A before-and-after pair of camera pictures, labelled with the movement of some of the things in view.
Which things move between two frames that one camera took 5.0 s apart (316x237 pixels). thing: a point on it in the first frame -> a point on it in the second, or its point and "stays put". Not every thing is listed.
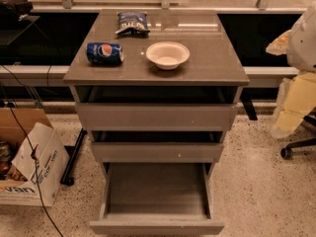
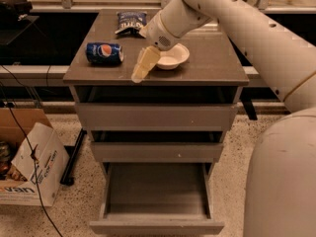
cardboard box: (34, 160) stays put
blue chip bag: (132, 23) stays put
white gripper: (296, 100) -> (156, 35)
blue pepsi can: (105, 52) stays put
